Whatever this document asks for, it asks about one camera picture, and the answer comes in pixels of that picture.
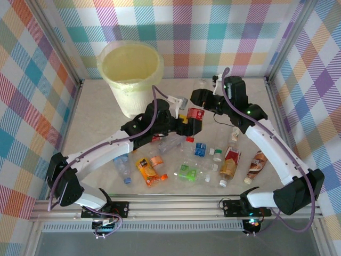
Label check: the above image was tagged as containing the clear unlabelled plastic bottle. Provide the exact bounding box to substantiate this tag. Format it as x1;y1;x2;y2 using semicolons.
192;78;214;92

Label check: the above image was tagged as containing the red label cola bottle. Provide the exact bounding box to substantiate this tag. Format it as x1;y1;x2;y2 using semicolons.
186;106;206;131

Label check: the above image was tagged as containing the blue label white cap bottle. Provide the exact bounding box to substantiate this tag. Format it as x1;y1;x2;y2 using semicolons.
181;142;216;158

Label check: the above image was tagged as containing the bluish clear ribbed bottle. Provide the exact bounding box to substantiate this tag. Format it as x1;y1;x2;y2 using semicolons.
157;134;187;154

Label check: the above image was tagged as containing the clear green cap bottle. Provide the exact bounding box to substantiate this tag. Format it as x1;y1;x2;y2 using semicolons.
213;127;228;163

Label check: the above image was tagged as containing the orange label clear bottle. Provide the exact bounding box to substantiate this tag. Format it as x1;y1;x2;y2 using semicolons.
132;149;165;169

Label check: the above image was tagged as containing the clear white cap bottle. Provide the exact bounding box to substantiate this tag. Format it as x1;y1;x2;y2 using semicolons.
183;157;220;172

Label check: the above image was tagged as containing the green label white cap bottle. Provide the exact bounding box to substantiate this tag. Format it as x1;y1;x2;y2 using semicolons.
174;164;213;183

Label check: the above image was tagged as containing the red gold tea bottle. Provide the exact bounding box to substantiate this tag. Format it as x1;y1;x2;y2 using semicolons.
218;146;242;187

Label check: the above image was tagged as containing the orange juice bottle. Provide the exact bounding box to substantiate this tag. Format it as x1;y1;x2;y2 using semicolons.
136;157;169;188

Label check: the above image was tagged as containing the brown coffee drink bottle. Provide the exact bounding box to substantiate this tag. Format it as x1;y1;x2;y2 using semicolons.
243;150;269;185

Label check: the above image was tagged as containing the cream plastic waste bin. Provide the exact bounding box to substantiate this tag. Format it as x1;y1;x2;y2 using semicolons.
109;79;160;121

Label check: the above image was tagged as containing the cream plastic trash bin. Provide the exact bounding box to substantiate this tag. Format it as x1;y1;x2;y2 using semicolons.
97;42;165;93

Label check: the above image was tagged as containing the blue cap water bottle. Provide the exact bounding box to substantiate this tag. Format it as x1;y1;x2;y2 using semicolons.
113;154;133;185

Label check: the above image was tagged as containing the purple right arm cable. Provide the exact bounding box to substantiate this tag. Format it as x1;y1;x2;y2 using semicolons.
221;67;319;233

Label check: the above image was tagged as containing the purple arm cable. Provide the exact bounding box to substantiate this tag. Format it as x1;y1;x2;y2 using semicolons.
221;67;319;233
47;84;176;213

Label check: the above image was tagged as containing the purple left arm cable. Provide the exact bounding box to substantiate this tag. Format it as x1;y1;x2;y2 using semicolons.
47;84;176;213

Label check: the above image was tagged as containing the aluminium side frame rail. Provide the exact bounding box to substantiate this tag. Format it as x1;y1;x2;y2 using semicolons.
265;78;301;171
46;79;85;201

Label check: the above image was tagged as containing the aluminium frame post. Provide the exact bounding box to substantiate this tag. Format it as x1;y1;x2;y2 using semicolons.
265;0;319;85
30;0;85;86

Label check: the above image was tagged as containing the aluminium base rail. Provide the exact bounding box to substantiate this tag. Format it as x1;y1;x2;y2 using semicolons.
28;195;323;222

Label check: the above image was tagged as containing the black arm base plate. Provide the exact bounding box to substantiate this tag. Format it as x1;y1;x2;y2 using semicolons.
80;201;131;220
222;199;272;218

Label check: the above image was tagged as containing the grey slotted cable duct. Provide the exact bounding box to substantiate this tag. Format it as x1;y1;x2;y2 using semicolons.
42;222;245;233

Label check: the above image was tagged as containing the small controller board with wires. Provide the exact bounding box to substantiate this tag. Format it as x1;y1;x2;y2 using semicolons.
91;218;118;240
242;217;264;237

